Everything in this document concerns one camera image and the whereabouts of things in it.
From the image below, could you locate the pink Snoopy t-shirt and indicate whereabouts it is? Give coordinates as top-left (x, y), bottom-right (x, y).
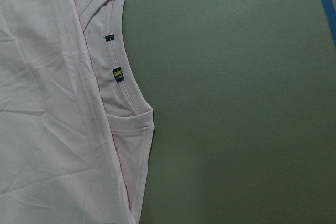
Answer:
top-left (1, 0), bottom-right (154, 223)

